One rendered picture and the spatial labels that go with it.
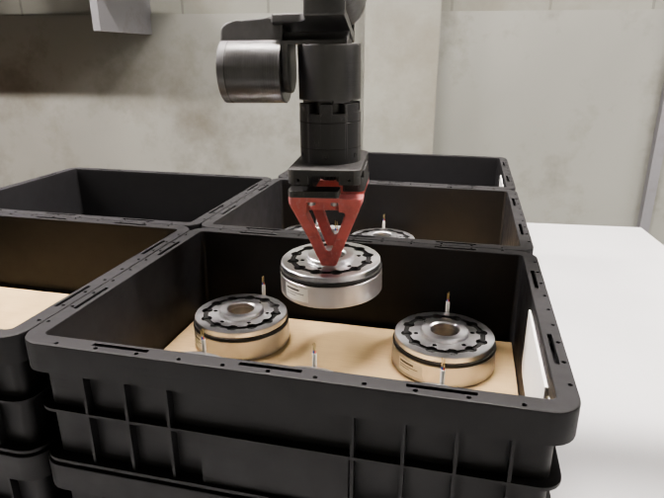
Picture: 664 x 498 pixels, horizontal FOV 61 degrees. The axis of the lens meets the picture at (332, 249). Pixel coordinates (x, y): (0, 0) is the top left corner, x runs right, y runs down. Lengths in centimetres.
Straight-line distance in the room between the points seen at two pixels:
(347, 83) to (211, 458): 33
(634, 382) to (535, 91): 192
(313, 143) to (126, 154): 253
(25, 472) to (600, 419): 64
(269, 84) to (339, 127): 7
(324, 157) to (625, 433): 50
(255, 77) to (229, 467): 32
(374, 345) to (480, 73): 210
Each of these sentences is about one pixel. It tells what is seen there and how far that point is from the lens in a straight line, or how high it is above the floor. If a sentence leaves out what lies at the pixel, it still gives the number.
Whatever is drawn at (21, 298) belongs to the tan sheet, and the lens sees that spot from 84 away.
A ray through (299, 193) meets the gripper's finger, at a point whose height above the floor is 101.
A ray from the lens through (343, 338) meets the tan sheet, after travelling 64.
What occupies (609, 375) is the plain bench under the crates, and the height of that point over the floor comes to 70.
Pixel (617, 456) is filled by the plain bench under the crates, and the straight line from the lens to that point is 75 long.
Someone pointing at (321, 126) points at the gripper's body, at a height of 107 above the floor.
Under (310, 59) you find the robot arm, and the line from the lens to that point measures 51.
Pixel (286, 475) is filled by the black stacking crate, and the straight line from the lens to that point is 44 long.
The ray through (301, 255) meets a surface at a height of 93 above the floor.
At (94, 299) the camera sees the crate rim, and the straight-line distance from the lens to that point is 53.
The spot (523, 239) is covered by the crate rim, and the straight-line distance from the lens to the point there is 68.
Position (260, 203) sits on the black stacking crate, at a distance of 88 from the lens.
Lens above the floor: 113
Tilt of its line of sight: 19 degrees down
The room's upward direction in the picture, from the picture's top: straight up
